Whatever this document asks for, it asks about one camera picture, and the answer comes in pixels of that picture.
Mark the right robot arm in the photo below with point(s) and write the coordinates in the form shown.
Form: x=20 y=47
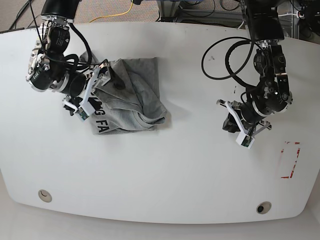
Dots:
x=50 y=69

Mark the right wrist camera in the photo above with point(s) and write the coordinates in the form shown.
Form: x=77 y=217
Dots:
x=81 y=114

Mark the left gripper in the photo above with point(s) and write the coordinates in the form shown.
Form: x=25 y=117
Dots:
x=251 y=122

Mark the left table cable grommet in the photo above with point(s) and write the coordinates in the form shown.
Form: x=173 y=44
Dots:
x=45 y=196

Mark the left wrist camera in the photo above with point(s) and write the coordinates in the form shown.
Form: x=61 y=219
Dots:
x=245 y=140

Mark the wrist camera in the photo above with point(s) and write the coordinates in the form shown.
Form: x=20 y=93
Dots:
x=245 y=140
x=81 y=114

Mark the right table cable grommet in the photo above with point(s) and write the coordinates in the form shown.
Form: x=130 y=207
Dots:
x=263 y=207

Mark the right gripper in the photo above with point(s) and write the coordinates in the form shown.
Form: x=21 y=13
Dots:
x=101 y=74

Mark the table cable grommet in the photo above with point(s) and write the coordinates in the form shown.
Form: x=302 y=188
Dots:
x=263 y=207
x=45 y=196

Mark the aluminium frame stand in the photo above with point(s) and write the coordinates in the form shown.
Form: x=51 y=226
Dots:
x=212 y=12

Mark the red tape rectangle marking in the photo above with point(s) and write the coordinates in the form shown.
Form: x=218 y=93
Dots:
x=288 y=159

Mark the grey t-shirt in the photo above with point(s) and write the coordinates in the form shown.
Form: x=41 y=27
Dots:
x=136 y=106

